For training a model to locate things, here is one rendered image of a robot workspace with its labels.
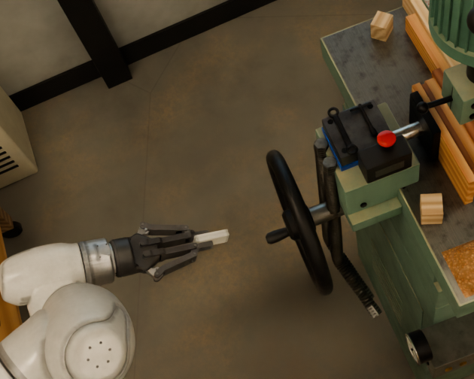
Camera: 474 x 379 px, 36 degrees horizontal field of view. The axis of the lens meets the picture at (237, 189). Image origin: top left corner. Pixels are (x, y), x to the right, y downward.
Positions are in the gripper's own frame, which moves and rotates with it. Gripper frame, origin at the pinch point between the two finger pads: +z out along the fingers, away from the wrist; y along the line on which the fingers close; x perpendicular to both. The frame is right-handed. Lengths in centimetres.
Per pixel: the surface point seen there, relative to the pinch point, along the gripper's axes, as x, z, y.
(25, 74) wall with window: 71, -24, 114
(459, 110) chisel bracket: -45, 33, -10
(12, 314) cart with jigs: 74, -42, 28
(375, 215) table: -23.6, 22.9, -14.3
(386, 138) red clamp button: -39.7, 21.6, -9.3
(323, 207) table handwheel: -17.1, 17.4, -7.3
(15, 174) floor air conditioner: 86, -33, 84
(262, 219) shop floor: 64, 36, 37
